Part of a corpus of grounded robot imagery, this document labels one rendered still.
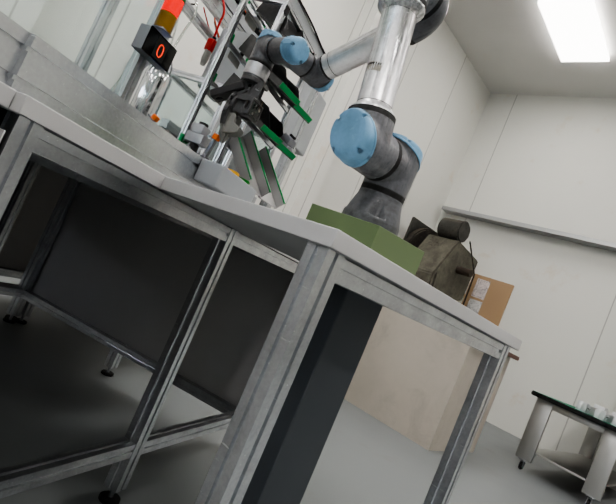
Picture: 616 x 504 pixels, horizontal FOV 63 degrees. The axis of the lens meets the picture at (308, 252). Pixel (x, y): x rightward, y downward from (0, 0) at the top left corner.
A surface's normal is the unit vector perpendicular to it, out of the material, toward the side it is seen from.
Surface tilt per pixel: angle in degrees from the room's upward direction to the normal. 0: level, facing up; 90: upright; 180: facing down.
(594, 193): 90
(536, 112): 90
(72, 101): 90
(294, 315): 90
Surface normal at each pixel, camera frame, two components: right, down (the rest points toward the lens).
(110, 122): 0.87, 0.35
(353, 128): -0.66, -0.14
